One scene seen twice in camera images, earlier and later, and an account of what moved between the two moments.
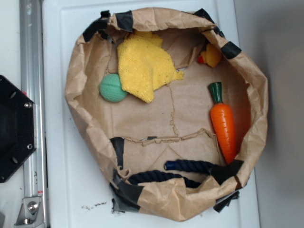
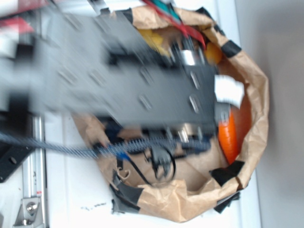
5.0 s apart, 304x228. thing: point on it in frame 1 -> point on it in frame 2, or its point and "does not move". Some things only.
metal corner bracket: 31,214 does not move
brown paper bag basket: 173,109 does not move
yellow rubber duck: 212,56 does not move
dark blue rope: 185,165 -> 118,146
